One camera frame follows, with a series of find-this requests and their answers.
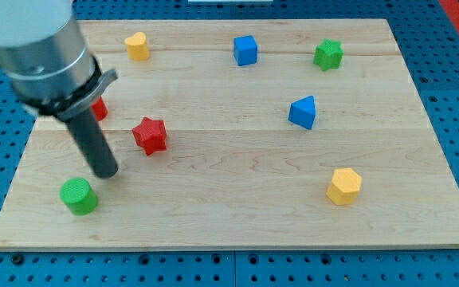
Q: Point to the red star block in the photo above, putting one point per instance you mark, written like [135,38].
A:
[150,135]

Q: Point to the red block behind arm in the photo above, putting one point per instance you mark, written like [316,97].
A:
[99,109]

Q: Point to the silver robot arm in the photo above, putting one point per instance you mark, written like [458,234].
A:
[47,59]

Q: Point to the wooden board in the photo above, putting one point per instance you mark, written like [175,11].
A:
[237,174]

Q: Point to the green star block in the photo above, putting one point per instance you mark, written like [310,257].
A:
[328,54]

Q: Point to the blue triangular prism block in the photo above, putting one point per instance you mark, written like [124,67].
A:
[303,112]

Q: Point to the blue cube block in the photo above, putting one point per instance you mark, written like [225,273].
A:
[245,50]

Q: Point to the yellow hexagon block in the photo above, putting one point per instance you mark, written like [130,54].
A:
[344,186]

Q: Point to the yellow heart block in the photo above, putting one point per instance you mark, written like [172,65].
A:
[137,47]

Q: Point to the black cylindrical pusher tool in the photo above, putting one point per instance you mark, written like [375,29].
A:
[86,132]

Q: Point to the green cylinder block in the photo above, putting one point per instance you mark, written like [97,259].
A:
[78,195]

